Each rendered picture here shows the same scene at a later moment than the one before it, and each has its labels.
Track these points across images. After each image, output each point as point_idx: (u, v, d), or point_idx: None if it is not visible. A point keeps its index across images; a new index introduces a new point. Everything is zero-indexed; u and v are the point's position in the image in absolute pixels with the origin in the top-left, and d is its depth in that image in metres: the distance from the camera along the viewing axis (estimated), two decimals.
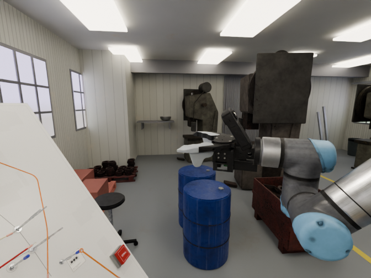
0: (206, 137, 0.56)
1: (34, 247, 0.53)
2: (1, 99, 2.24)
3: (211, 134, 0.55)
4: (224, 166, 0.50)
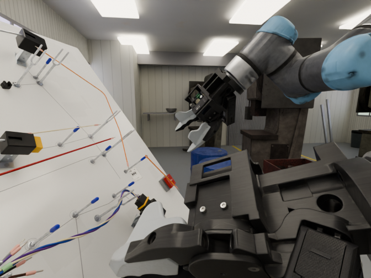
0: (198, 135, 0.50)
1: (105, 152, 0.60)
2: None
3: (205, 129, 0.50)
4: (196, 95, 0.46)
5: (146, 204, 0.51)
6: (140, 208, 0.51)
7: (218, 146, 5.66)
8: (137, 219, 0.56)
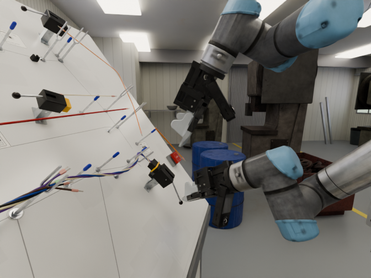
0: None
1: (119, 124, 0.66)
2: None
3: None
4: None
5: (157, 167, 0.57)
6: (152, 171, 0.57)
7: None
8: (148, 183, 0.62)
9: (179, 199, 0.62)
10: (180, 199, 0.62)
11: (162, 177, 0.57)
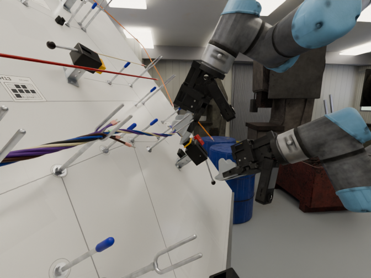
0: (188, 127, 0.50)
1: (145, 100, 0.61)
2: None
3: None
4: None
5: (191, 143, 0.53)
6: (185, 146, 0.53)
7: None
8: (179, 162, 0.57)
9: (212, 178, 0.57)
10: (212, 179, 0.57)
11: (196, 153, 0.53)
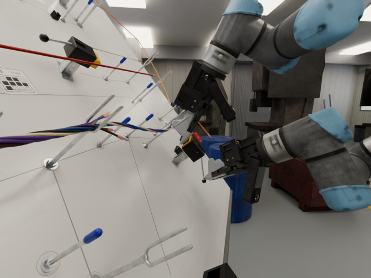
0: (188, 127, 0.50)
1: (142, 97, 0.61)
2: None
3: None
4: None
5: None
6: (184, 145, 0.52)
7: None
8: (175, 159, 0.57)
9: (203, 177, 0.57)
10: (204, 177, 0.57)
11: (192, 150, 0.52)
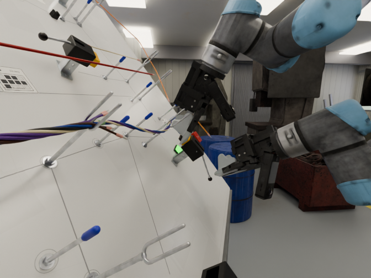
0: (188, 127, 0.50)
1: (141, 96, 0.61)
2: None
3: None
4: None
5: (189, 140, 0.52)
6: (184, 144, 0.52)
7: None
8: (175, 158, 0.57)
9: (208, 175, 0.57)
10: (209, 175, 0.57)
11: (192, 149, 0.52)
